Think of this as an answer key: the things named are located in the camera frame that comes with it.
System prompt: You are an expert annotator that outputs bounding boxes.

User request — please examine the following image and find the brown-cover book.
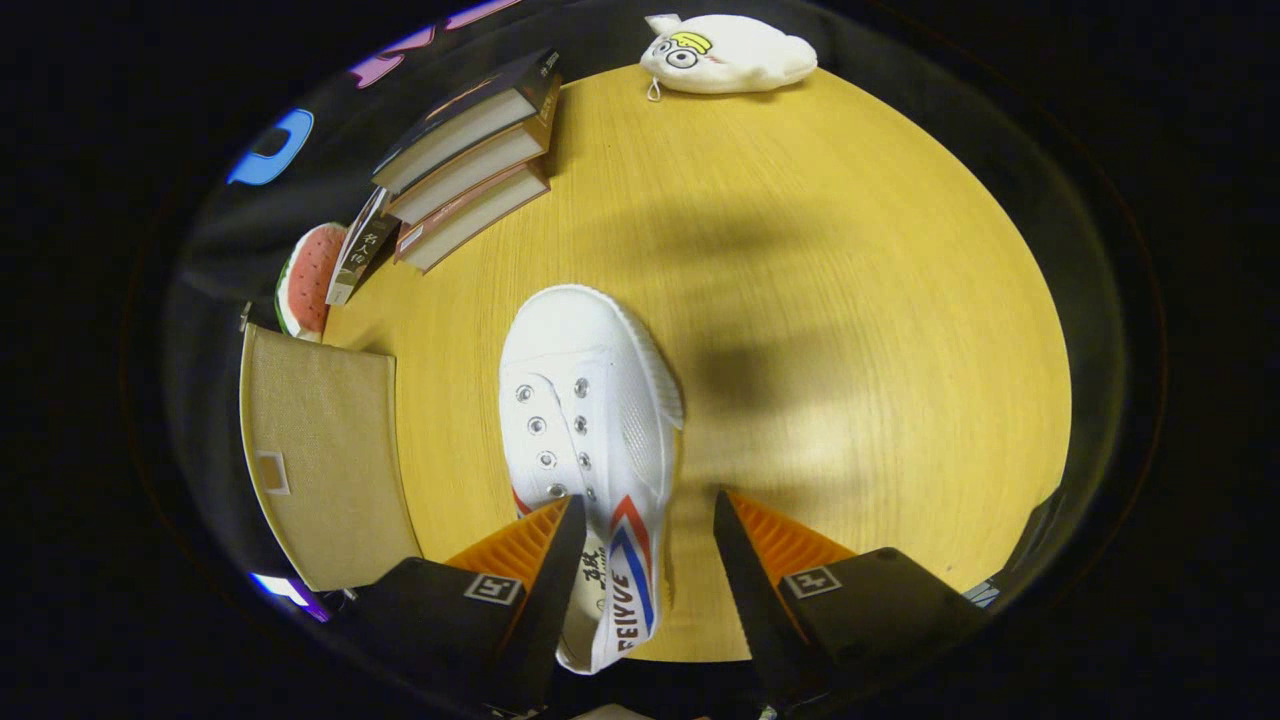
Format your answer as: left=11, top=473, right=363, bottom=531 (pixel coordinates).
left=385, top=95, right=557, bottom=227
left=394, top=160, right=552, bottom=274

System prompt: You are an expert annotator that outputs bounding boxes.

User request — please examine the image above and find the white canvas shoe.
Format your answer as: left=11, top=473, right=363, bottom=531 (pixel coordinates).
left=498, top=285, right=686, bottom=676

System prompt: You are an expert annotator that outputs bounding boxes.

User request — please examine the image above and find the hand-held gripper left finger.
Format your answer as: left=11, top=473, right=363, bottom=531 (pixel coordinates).
left=345, top=495, right=588, bottom=716

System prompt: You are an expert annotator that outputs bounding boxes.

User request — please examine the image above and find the watermelon slice toy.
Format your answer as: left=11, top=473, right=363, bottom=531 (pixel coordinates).
left=275, top=222, right=349, bottom=344

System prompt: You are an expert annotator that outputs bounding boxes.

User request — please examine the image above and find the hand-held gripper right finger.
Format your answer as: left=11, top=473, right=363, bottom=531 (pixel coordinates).
left=713, top=489, right=986, bottom=713

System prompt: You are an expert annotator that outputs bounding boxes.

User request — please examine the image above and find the beige fabric storage box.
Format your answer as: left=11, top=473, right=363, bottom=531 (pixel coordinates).
left=240, top=325, right=423, bottom=593

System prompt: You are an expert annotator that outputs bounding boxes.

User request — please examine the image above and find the white picture-cover book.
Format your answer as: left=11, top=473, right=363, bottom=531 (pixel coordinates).
left=326, top=185, right=402, bottom=306

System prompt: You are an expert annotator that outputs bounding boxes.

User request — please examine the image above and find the white plush toy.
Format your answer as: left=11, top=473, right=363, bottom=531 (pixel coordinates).
left=640, top=13, right=819, bottom=102

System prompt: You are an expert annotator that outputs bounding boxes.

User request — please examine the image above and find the lit monitor screen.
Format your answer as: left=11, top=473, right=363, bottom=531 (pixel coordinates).
left=248, top=571, right=331, bottom=623

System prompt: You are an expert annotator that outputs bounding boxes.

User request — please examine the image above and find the black hardcover book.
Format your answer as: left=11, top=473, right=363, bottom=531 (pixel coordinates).
left=372, top=48, right=564, bottom=196

